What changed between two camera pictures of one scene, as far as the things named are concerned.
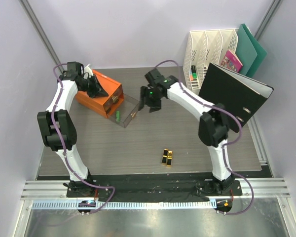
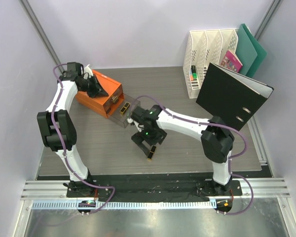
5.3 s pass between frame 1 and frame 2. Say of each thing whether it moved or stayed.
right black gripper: moved
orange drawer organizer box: stayed
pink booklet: stayed
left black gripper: stayed
